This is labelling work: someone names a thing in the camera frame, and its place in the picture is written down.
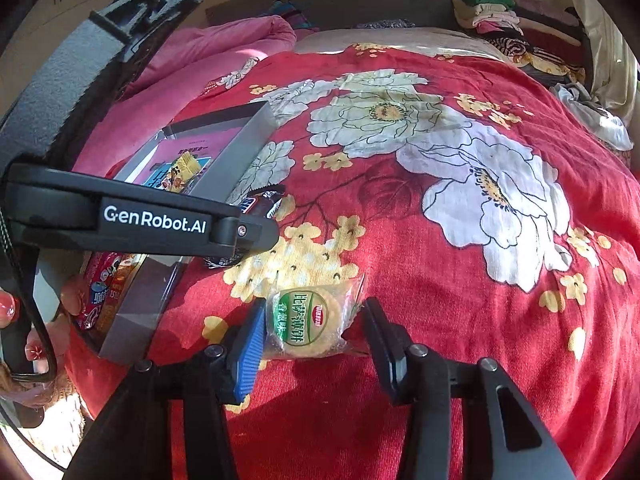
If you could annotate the round cracker packet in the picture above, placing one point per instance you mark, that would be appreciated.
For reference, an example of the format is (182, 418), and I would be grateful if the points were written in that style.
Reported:
(305, 320)

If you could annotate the small yellow snack packet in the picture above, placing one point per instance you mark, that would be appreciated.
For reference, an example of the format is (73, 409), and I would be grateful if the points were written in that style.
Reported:
(182, 172)

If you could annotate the teal and purple pillow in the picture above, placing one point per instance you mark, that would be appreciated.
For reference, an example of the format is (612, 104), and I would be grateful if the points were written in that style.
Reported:
(287, 12)

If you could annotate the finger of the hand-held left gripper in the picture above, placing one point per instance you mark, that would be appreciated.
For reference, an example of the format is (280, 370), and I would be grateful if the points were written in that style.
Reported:
(260, 232)

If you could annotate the grey and white clothes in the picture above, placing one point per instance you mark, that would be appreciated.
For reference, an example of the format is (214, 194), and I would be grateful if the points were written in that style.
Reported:
(595, 115)

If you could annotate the grey cardboard tray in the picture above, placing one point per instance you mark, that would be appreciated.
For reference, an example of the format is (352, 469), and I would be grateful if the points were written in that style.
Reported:
(250, 145)

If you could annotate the pink and blue book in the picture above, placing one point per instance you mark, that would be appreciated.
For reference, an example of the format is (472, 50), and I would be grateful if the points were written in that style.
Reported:
(210, 142)

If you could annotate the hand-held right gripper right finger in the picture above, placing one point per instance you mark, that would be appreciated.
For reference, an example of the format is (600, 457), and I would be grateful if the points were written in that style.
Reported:
(387, 355)

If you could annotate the orange fluffy rug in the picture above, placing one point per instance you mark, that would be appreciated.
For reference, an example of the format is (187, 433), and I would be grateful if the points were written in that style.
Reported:
(60, 415)

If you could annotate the pink quilt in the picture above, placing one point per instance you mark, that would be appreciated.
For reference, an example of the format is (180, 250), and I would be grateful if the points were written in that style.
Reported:
(210, 50)

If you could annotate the person's left hand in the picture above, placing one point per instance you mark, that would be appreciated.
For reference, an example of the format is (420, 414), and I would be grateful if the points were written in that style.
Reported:
(37, 352)

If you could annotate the pile of folded clothes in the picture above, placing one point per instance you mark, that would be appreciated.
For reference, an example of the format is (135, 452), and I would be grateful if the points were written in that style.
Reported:
(525, 25)

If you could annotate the blue patterned pillow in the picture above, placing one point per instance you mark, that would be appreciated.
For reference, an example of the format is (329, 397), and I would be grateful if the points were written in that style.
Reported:
(385, 24)

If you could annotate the red floral blanket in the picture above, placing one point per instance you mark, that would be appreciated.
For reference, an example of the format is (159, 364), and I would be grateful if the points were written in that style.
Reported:
(450, 310)

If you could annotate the dark chocolate bar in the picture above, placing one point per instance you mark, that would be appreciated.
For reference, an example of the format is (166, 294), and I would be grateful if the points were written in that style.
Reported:
(262, 202)

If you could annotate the cream curtain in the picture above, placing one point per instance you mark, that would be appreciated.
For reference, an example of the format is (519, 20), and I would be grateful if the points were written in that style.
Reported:
(610, 50)

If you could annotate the cream wardrobe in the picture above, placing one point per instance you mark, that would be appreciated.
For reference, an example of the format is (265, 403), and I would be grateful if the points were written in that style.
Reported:
(55, 5)

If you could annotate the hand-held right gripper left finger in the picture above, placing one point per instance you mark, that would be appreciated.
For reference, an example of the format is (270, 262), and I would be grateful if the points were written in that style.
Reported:
(247, 355)

